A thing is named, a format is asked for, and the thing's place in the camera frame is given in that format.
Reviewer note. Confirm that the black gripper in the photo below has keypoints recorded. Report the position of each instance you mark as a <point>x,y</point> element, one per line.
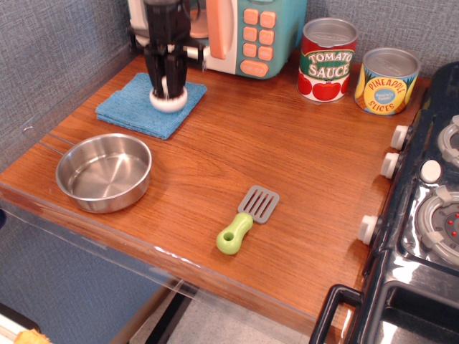
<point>160,26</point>

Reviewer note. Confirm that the white brown toy mushroom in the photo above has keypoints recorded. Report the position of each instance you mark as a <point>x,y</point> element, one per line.
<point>168,104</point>

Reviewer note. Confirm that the blue folded cloth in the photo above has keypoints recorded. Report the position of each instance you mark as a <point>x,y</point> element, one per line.
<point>131,108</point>

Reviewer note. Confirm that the teal toy microwave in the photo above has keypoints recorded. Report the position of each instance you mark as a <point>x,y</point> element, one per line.
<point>247,38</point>

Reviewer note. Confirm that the stainless steel pan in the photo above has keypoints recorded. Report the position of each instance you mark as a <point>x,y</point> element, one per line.
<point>105,173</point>

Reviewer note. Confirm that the tomato sauce can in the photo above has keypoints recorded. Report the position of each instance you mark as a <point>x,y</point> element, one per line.
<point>327,54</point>

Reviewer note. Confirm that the green grey toy spatula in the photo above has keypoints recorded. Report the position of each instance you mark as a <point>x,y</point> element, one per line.
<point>256,206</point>

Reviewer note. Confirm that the pineapple slices can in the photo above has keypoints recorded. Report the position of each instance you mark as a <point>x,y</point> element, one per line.
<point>386,80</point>

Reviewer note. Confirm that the clear acrylic table guard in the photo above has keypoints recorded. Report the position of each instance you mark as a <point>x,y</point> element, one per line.
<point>283,270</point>

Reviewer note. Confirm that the white stove knob upper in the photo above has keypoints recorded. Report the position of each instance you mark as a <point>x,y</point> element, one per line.
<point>398,137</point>

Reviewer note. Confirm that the white stove knob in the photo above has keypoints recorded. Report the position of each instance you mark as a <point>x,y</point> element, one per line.
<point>366,229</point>
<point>398,137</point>
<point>389,165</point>

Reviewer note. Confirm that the white stove knob middle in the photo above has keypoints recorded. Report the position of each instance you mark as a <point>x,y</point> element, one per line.
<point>389,165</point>

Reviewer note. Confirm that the white stove knob lower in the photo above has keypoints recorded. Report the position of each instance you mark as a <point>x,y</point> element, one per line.
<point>366,229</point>

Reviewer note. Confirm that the yellow object bottom corner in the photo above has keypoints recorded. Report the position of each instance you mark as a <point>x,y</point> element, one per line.
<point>31,337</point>

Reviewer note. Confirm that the black toy stove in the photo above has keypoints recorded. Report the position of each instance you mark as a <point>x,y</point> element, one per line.
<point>410,289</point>

